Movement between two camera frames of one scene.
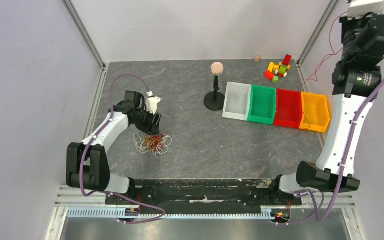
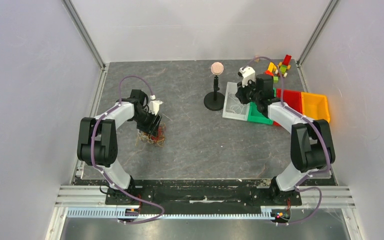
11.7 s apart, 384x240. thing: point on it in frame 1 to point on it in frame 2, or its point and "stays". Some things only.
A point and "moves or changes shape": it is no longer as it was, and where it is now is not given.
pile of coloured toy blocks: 274,71 stays
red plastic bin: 289,108 stays
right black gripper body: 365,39 to 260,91
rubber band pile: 157,144 moves or changes shape
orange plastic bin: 315,112 stays
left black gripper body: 144,120 stays
